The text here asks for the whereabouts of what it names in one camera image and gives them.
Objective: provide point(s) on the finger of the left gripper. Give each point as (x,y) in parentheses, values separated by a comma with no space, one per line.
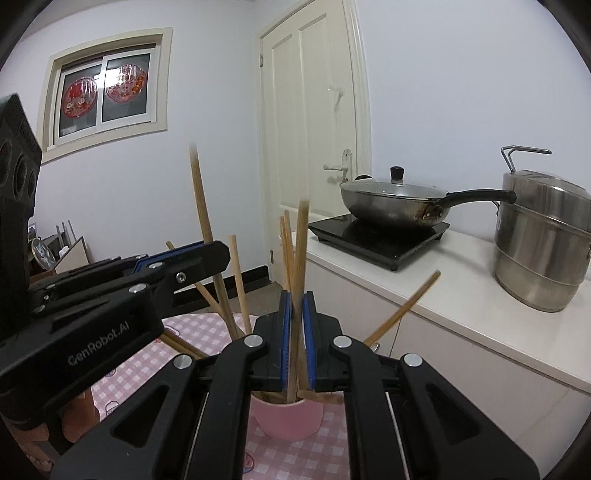
(164,290)
(192,260)

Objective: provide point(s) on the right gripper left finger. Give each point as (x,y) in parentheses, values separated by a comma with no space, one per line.
(189,420)

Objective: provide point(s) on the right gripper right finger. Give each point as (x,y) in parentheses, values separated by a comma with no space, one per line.
(405,420)

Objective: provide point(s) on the wooden chopstick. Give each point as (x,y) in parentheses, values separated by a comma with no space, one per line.
(302,367)
(387,325)
(284,236)
(203,290)
(181,346)
(219,252)
(286,215)
(297,297)
(240,289)
(327,398)

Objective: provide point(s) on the white kitchen counter cabinet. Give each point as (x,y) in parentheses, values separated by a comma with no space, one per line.
(527,370)

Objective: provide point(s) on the person's left hand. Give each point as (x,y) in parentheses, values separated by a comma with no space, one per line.
(79,417)

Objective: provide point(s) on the pink checkered tablecloth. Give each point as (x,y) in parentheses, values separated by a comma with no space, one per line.
(320,456)

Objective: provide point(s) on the pink cylindrical utensil holder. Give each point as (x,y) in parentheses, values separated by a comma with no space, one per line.
(288,422)

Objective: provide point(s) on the window with red decorations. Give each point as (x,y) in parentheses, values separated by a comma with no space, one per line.
(105,90)

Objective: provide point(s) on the black induction cooktop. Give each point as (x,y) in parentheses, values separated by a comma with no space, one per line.
(387,245)

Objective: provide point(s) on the steel wok with lid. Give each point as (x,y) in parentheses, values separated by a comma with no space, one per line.
(401,203)

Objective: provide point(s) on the stainless steel steamer pot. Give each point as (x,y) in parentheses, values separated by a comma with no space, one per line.
(542,241)

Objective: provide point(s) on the cream panel door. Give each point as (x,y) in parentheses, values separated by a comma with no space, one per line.
(314,103)

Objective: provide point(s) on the white board with wood frame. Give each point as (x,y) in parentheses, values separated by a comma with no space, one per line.
(74,258)

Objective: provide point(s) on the silver door handle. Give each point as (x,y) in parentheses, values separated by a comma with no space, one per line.
(344,167)

